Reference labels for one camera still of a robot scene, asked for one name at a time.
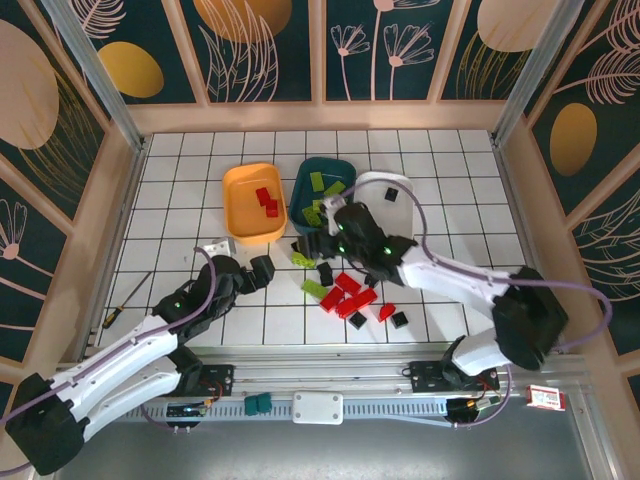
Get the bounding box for red white small box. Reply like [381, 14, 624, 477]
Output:
[524, 384, 569, 413]

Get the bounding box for orange plastic container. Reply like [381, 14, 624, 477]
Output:
[222, 162, 289, 247]

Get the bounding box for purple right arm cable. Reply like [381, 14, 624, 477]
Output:
[339, 178, 614, 351]

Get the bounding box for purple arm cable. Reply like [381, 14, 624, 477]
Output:
[0, 246, 221, 426]
[339, 178, 614, 351]

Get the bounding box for teal plastic container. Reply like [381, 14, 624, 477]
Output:
[288, 156, 357, 235]

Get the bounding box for white plastic cover plate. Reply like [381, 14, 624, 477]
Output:
[292, 391, 345, 427]

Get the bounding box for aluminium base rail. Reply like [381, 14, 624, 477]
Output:
[52, 344, 589, 431]

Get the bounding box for grey slotted cable duct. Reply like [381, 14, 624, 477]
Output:
[144, 398, 451, 427]

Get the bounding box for aluminium frame post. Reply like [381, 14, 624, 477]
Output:
[491, 0, 589, 146]
[39, 0, 149, 151]

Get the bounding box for yellow black screwdriver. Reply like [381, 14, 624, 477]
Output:
[101, 272, 152, 330]

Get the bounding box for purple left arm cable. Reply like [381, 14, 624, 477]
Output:
[0, 246, 221, 426]

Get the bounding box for white plastic container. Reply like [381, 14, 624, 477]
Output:
[352, 171, 416, 241]

